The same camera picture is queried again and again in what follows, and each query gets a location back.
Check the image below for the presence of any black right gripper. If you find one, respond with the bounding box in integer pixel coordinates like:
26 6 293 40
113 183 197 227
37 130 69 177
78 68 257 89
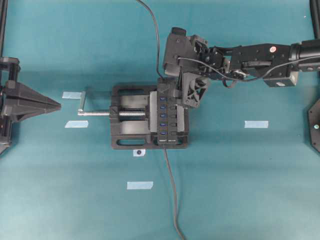
179 35 232 108

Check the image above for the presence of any black USB cable with plug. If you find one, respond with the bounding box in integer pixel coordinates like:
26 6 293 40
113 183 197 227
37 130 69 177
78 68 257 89
136 0 167 80

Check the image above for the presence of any black bench vise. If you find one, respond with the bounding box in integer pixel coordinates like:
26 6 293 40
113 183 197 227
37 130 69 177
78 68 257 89
109 85 189 150

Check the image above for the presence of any thin black camera cable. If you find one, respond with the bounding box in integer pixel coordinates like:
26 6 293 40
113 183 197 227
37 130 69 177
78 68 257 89
176 54 320 88

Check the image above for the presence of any black multi-port USB hub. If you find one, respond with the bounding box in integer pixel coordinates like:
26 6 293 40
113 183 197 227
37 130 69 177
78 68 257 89
157 77 182 149

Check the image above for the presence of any blue tape strip bottom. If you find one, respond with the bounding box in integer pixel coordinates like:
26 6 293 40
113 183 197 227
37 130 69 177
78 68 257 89
127 181 154 190

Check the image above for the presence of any blue tape strip middle left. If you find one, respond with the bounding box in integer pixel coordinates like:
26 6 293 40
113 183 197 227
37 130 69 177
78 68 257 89
64 120 89 129

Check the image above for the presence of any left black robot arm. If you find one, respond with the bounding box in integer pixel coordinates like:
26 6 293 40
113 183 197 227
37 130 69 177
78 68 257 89
0 57 61 154

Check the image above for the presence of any black frame post right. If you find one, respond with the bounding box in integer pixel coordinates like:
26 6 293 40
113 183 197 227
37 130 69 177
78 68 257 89
309 0 320 39

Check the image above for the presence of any black frame post left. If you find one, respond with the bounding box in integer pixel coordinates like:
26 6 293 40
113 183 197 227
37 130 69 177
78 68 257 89
0 0 8 56

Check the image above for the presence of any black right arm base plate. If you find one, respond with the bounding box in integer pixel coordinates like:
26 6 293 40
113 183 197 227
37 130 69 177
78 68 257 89
307 99 320 153

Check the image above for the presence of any blue tape strip right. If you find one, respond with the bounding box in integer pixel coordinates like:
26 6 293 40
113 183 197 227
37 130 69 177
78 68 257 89
244 120 269 129

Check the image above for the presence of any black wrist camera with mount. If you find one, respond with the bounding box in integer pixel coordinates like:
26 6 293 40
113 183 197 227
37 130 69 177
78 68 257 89
162 27 197 77

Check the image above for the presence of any steel vise screw with handle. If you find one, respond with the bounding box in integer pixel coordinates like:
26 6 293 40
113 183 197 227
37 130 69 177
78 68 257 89
77 91 146 117

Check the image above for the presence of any black frame post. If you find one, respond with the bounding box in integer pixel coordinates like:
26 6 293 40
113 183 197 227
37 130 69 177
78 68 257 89
309 0 320 39
0 0 8 56

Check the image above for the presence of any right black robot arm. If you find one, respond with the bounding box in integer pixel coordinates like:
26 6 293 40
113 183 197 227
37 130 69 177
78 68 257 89
176 35 320 108

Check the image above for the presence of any black hub power cable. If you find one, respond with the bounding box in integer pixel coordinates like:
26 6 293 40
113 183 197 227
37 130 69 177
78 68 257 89
163 147 187 240

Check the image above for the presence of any blue tape strip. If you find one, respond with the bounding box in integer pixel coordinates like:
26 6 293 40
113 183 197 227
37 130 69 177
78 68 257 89
64 120 89 129
62 91 82 100
244 120 269 129
127 181 154 190

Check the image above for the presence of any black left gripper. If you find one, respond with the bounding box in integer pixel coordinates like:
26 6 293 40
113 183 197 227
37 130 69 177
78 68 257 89
0 80 61 123

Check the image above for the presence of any blue tape strip upper left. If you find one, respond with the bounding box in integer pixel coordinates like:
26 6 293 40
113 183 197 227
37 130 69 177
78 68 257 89
62 91 82 100

